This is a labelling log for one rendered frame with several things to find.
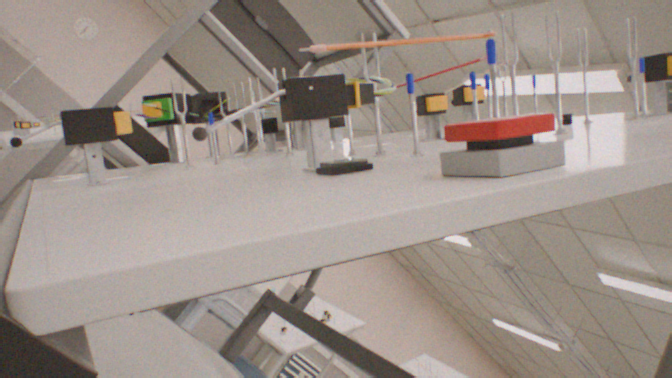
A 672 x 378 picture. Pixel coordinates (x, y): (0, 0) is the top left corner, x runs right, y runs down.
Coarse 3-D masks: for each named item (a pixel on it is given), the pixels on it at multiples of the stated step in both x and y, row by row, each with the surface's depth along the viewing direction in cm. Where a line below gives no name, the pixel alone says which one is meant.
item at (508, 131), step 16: (448, 128) 37; (464, 128) 36; (480, 128) 35; (496, 128) 33; (512, 128) 34; (528, 128) 35; (544, 128) 35; (480, 144) 36; (496, 144) 35; (512, 144) 35
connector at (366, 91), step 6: (360, 84) 56; (366, 84) 56; (372, 84) 57; (348, 90) 56; (360, 90) 56; (366, 90) 56; (372, 90) 57; (348, 96) 56; (354, 96) 56; (360, 96) 56; (366, 96) 56; (372, 96) 57; (348, 102) 56; (354, 102) 56; (360, 102) 56; (366, 102) 57; (372, 102) 57
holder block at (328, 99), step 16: (288, 80) 53; (304, 80) 53; (320, 80) 54; (336, 80) 54; (288, 96) 54; (304, 96) 53; (320, 96) 54; (336, 96) 54; (288, 112) 54; (304, 112) 53; (320, 112) 54; (336, 112) 54
